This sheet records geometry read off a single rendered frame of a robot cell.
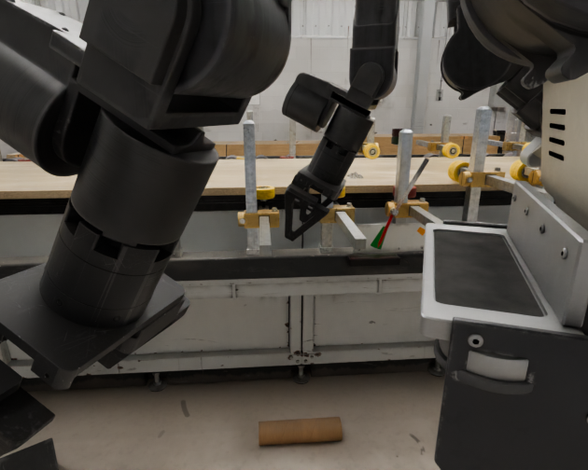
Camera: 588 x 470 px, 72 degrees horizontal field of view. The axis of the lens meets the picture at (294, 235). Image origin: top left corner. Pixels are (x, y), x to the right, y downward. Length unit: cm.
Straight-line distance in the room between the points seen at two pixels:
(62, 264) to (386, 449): 154
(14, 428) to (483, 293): 31
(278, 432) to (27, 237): 116
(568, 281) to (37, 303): 31
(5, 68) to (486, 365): 31
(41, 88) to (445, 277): 31
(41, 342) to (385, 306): 167
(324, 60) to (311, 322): 723
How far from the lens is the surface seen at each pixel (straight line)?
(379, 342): 191
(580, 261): 31
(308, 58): 854
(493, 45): 20
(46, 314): 24
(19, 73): 23
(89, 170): 20
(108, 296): 22
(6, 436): 23
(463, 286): 36
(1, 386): 24
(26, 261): 157
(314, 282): 144
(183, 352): 188
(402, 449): 170
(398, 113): 890
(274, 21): 20
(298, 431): 161
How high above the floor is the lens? 118
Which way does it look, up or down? 18 degrees down
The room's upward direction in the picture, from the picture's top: straight up
